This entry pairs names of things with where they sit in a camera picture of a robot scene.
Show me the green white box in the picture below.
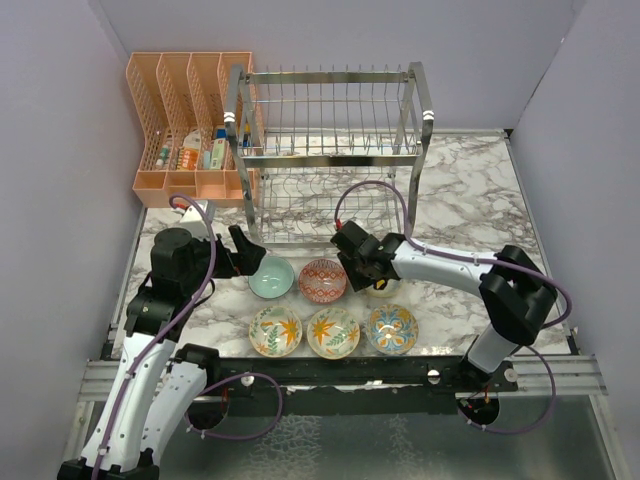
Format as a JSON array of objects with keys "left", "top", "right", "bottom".
[{"left": 209, "top": 138, "right": 227, "bottom": 170}]

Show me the black mounting rail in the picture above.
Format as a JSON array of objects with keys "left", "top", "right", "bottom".
[{"left": 206, "top": 356, "right": 517, "bottom": 417}]

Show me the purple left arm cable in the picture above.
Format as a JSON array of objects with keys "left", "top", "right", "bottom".
[{"left": 92, "top": 194, "right": 219, "bottom": 480}]

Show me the orange flower bowl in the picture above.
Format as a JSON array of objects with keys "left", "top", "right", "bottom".
[
  {"left": 248, "top": 306, "right": 302, "bottom": 358},
  {"left": 307, "top": 307, "right": 360, "bottom": 360}
]

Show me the small green white bottle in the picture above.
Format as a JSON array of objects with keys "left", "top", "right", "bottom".
[{"left": 154, "top": 144, "right": 171, "bottom": 170}]

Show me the orange flower bowl middle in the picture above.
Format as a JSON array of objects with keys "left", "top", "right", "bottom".
[{"left": 307, "top": 307, "right": 360, "bottom": 360}]

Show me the blue orange floral bowl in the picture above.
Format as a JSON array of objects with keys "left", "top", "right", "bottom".
[{"left": 364, "top": 304, "right": 419, "bottom": 355}]

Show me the stainless steel dish rack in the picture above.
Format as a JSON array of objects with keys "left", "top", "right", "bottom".
[{"left": 224, "top": 62, "right": 435, "bottom": 247}]

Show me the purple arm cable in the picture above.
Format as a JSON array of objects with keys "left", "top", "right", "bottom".
[
  {"left": 92, "top": 194, "right": 219, "bottom": 480},
  {"left": 333, "top": 180, "right": 574, "bottom": 435}
]

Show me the red patterned bowl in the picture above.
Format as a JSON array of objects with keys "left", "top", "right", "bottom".
[{"left": 298, "top": 259, "right": 347, "bottom": 304}]

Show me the teal ribbed bowl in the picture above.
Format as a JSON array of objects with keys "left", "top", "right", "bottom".
[{"left": 248, "top": 256, "right": 295, "bottom": 300}]

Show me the peach plastic file organizer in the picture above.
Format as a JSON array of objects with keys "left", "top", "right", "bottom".
[{"left": 126, "top": 52, "right": 253, "bottom": 208}]

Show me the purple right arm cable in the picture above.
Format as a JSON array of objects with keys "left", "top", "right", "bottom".
[{"left": 333, "top": 180, "right": 574, "bottom": 435}]

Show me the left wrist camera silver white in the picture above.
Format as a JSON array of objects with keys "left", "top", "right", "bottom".
[{"left": 177, "top": 200, "right": 216, "bottom": 240}]

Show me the orange flower bowl left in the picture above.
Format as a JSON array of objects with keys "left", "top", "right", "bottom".
[{"left": 248, "top": 306, "right": 302, "bottom": 358}]

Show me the yellow dotted white bowl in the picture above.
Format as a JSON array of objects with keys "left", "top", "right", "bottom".
[{"left": 365, "top": 279, "right": 402, "bottom": 298}]

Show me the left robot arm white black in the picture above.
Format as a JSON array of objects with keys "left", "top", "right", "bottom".
[{"left": 58, "top": 225, "right": 266, "bottom": 479}]

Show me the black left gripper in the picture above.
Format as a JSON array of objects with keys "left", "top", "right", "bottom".
[{"left": 183, "top": 225, "right": 266, "bottom": 294}]

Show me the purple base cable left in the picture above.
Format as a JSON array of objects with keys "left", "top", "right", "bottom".
[{"left": 183, "top": 372, "right": 285, "bottom": 442}]

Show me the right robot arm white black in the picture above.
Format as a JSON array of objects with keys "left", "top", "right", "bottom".
[{"left": 331, "top": 221, "right": 558, "bottom": 391}]

